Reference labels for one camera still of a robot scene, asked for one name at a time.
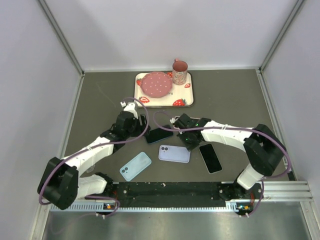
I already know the clear glass cup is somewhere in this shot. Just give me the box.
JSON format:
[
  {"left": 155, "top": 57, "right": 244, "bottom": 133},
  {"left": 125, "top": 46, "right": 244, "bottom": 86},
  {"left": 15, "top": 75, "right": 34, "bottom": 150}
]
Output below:
[{"left": 85, "top": 165, "right": 95, "bottom": 173}]

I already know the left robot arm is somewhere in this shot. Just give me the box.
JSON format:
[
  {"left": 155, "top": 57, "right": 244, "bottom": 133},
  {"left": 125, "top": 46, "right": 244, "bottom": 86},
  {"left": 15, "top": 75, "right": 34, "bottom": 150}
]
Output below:
[{"left": 37, "top": 111, "right": 150, "bottom": 210}]

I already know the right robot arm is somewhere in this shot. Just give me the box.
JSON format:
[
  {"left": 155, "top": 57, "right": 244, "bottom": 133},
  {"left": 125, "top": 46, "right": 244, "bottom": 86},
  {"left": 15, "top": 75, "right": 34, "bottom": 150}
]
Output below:
[{"left": 170, "top": 114, "right": 288, "bottom": 201}]

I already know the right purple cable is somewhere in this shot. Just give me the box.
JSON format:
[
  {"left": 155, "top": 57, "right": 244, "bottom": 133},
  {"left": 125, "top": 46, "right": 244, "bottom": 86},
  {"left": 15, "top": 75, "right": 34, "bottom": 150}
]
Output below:
[{"left": 152, "top": 111, "right": 292, "bottom": 217}]

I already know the pink polka dot plate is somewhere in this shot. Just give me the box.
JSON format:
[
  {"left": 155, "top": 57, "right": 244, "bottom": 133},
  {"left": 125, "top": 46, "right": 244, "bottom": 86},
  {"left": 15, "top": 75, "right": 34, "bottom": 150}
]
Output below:
[{"left": 140, "top": 71, "right": 173, "bottom": 99}]

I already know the light blue phone case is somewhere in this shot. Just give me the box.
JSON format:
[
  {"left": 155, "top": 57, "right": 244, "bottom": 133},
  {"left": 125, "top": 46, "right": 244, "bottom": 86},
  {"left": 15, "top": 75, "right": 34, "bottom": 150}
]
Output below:
[{"left": 119, "top": 152, "right": 152, "bottom": 182}]

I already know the lavender phone case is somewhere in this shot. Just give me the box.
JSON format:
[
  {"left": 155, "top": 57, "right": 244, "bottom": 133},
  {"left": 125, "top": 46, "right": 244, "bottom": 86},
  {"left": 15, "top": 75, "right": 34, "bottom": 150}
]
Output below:
[{"left": 158, "top": 145, "right": 191, "bottom": 164}]

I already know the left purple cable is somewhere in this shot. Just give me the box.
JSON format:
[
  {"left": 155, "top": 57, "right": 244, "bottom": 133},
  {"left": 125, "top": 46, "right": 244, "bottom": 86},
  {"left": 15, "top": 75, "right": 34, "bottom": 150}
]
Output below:
[{"left": 38, "top": 97, "right": 151, "bottom": 218}]

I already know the blue-edged black phone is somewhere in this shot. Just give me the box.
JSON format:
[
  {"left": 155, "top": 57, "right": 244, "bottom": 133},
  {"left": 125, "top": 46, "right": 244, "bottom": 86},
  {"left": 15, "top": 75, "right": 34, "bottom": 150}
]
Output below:
[{"left": 145, "top": 128, "right": 174, "bottom": 144}]

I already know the pink floral mug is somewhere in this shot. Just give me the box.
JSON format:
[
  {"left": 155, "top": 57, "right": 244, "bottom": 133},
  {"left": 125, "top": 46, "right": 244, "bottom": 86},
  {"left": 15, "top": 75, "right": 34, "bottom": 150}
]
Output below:
[{"left": 172, "top": 58, "right": 188, "bottom": 85}]

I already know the slotted cable duct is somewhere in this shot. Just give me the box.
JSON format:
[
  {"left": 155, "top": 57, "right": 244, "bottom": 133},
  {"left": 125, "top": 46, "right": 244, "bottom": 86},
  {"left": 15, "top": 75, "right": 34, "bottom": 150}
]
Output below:
[{"left": 64, "top": 200, "right": 253, "bottom": 214}]

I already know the silver-edged black phone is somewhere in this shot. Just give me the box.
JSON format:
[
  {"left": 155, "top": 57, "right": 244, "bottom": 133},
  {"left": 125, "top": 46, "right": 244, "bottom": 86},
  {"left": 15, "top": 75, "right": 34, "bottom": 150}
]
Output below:
[{"left": 199, "top": 144, "right": 223, "bottom": 174}]

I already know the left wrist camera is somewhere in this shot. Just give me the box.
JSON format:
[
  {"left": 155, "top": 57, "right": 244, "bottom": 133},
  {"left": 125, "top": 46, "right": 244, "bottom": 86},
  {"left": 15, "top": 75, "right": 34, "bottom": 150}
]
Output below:
[{"left": 120, "top": 101, "right": 138, "bottom": 119}]

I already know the strawberry print tray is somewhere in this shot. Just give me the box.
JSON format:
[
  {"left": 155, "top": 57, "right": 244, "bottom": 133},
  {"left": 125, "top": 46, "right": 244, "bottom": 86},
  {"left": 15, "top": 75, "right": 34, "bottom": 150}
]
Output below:
[{"left": 134, "top": 71, "right": 194, "bottom": 108}]

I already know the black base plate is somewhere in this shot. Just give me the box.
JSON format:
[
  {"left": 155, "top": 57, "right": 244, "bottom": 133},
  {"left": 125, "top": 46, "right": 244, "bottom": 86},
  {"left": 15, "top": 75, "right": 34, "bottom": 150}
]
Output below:
[{"left": 107, "top": 182, "right": 262, "bottom": 208}]

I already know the purple cable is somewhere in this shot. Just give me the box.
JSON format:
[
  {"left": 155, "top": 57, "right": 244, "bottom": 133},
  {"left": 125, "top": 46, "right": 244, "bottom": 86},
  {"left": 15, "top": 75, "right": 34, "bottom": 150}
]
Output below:
[
  {"left": 152, "top": 111, "right": 292, "bottom": 217},
  {"left": 38, "top": 97, "right": 151, "bottom": 218}
]

